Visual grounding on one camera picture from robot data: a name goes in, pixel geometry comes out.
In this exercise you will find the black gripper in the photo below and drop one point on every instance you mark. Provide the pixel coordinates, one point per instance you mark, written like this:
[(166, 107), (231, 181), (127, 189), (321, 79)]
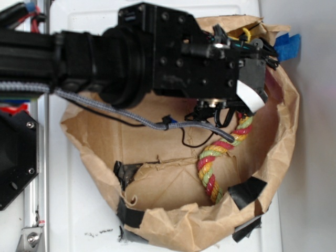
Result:
[(168, 53)]

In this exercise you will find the yellow cloth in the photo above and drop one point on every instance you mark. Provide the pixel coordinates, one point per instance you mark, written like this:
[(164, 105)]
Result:
[(248, 32)]

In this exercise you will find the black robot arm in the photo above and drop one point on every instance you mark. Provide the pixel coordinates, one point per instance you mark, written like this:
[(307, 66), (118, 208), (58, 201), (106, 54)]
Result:
[(71, 61)]

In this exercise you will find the blue tape right edge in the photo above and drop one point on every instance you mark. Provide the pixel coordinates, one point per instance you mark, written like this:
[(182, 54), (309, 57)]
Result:
[(287, 47)]

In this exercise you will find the brown paper bag bin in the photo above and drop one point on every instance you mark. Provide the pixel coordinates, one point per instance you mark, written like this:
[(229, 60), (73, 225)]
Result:
[(184, 191)]

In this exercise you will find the black tape inside bag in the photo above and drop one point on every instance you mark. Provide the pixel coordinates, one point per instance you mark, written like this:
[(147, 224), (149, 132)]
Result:
[(125, 172)]

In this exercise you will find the black tape lower right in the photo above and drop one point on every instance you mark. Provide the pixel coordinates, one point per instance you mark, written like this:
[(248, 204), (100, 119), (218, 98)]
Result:
[(247, 192)]

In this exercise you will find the black tape bottom left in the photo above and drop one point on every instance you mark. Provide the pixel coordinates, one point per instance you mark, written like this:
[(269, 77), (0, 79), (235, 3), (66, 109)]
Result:
[(128, 216)]

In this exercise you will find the black tape bottom right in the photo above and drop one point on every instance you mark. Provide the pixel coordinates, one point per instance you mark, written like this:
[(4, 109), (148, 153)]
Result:
[(246, 229)]

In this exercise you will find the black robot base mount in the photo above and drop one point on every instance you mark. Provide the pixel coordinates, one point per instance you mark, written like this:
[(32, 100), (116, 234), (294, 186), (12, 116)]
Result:
[(18, 154)]

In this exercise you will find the aluminium extrusion rail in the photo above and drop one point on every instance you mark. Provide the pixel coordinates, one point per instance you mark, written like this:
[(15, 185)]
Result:
[(36, 194)]

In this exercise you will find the metal corner bracket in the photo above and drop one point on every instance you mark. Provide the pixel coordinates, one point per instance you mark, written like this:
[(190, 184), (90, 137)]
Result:
[(30, 239)]

